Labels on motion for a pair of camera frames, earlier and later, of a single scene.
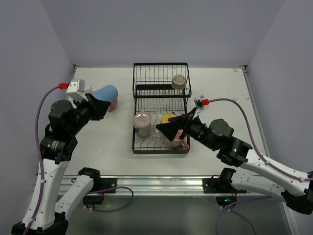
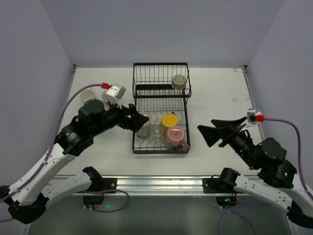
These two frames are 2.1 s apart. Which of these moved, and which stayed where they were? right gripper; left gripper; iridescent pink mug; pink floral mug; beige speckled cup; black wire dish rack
Moved: right gripper; left gripper
Stayed: black wire dish rack; beige speckled cup; pink floral mug; iridescent pink mug
